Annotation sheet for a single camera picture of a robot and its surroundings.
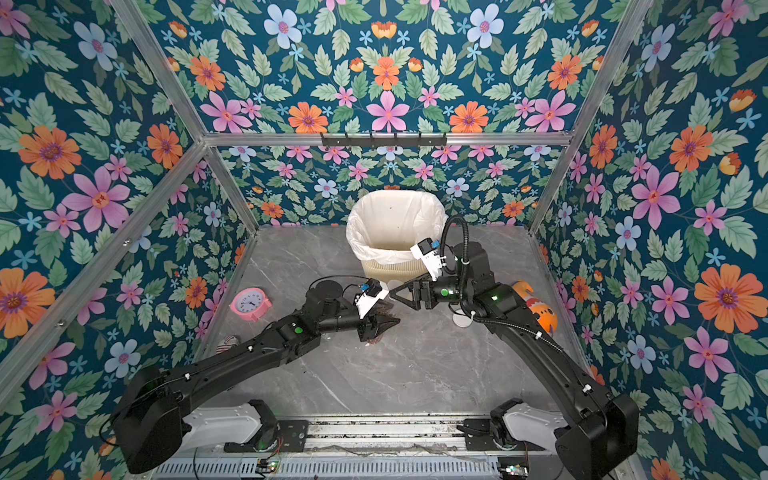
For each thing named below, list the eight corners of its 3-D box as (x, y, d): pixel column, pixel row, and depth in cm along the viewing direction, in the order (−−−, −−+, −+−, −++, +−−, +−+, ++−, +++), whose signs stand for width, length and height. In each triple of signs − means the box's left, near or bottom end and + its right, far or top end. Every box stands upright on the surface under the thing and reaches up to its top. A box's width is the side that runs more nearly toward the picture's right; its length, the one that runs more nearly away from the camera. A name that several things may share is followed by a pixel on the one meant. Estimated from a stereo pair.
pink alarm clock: (228, 311, 99) (223, 306, 96) (250, 288, 105) (245, 282, 102) (255, 325, 96) (251, 320, 93) (276, 300, 102) (272, 295, 99)
